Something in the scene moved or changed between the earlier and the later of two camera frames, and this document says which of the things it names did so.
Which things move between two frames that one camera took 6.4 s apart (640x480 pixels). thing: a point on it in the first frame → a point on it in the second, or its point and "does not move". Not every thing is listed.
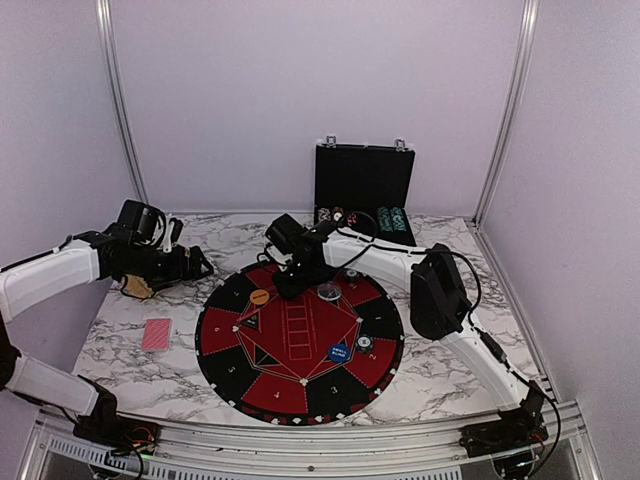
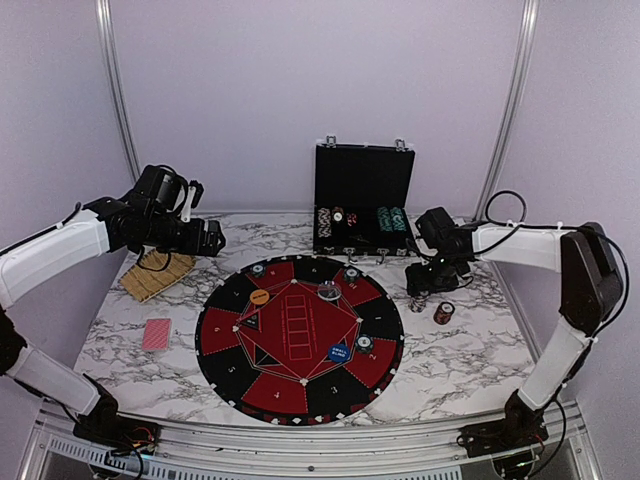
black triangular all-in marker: x=252 y=321 does not move
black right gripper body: x=299 y=281 → x=439 y=277
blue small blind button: x=339 y=353 does not move
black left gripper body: x=157 y=272 → x=160 y=234
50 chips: x=364 y=343 does not move
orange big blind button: x=259 y=297 does not move
